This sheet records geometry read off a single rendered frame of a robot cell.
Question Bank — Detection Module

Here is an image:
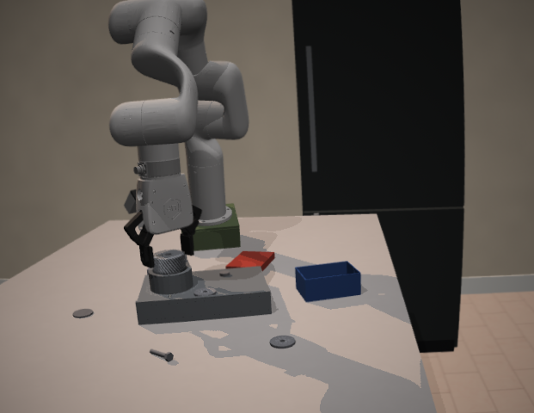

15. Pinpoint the dark grey hex bolt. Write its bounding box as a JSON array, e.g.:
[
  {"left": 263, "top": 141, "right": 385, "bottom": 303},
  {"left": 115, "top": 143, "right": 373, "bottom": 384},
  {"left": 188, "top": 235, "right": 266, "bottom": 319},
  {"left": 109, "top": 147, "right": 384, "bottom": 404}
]
[{"left": 150, "top": 349, "right": 174, "bottom": 362}]

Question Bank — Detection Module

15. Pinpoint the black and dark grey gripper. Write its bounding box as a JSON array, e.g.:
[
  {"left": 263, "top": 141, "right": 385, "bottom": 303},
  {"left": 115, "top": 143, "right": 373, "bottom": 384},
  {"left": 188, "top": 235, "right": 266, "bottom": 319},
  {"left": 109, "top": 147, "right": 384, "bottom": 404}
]
[{"left": 124, "top": 173, "right": 202, "bottom": 268}]

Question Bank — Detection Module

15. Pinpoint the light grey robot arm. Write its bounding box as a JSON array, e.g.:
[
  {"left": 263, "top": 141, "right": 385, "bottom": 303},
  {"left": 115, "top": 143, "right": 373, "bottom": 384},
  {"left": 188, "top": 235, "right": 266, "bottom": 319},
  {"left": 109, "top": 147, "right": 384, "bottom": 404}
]
[{"left": 108, "top": 0, "right": 249, "bottom": 226}]

